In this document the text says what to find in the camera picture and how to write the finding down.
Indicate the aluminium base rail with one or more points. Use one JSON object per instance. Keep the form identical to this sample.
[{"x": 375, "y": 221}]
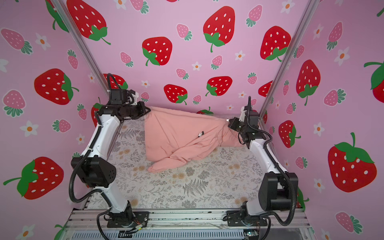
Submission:
[{"x": 208, "y": 224}]

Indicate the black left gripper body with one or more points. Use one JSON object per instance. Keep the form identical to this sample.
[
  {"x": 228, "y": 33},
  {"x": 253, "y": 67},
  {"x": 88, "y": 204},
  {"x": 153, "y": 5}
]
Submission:
[{"x": 133, "y": 112}]

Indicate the pink Snoopy hooded jacket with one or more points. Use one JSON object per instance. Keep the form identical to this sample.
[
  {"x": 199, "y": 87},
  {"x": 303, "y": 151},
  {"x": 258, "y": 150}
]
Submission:
[{"x": 175, "y": 138}]

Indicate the aluminium frame corner post right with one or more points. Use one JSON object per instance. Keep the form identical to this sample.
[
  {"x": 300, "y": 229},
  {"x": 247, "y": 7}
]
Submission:
[{"x": 296, "y": 38}]

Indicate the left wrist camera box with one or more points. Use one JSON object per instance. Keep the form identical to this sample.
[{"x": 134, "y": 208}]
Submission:
[{"x": 132, "y": 97}]

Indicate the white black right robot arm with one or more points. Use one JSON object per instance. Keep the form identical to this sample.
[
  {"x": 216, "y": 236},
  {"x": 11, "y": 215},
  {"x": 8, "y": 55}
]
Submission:
[{"x": 277, "y": 195}]

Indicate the aluminium frame corner post left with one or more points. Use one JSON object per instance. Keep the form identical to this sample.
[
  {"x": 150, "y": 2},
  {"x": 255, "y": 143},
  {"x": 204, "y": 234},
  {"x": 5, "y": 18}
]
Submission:
[{"x": 62, "y": 10}]

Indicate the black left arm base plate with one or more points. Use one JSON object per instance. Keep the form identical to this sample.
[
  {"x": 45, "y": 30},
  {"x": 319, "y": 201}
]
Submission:
[{"x": 128, "y": 220}]

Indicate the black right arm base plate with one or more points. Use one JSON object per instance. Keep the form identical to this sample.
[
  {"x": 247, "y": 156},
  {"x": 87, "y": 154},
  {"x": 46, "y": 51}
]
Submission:
[{"x": 240, "y": 218}]

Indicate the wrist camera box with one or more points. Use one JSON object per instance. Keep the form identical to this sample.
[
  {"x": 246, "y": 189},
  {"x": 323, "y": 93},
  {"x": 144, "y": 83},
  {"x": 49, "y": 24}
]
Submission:
[
  {"x": 244, "y": 115},
  {"x": 132, "y": 97}
]

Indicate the aluminium frame corner post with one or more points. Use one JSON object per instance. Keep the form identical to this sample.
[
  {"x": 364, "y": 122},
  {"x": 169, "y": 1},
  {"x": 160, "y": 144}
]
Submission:
[
  {"x": 62, "y": 10},
  {"x": 296, "y": 38}
]

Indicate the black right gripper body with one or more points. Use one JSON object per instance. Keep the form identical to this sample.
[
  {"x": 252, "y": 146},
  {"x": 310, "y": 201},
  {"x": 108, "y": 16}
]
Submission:
[{"x": 242, "y": 129}]

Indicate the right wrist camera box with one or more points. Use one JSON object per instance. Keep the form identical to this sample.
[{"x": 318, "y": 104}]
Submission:
[{"x": 244, "y": 115}]

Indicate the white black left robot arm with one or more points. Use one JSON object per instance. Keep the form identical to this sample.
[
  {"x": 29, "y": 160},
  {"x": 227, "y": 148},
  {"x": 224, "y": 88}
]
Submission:
[{"x": 92, "y": 166}]

